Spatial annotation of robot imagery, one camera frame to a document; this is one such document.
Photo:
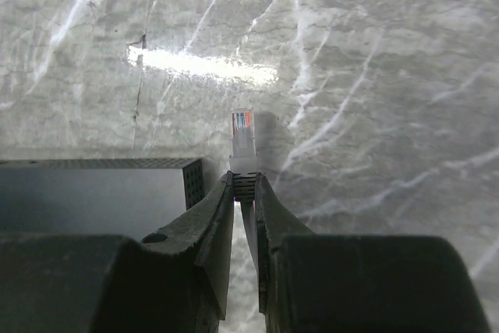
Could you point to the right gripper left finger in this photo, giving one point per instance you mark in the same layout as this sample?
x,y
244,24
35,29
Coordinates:
x,y
173,280

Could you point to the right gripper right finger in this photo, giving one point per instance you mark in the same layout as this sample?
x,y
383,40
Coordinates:
x,y
348,283

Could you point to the black network switch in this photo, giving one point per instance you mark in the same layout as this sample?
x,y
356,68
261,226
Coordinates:
x,y
124,196

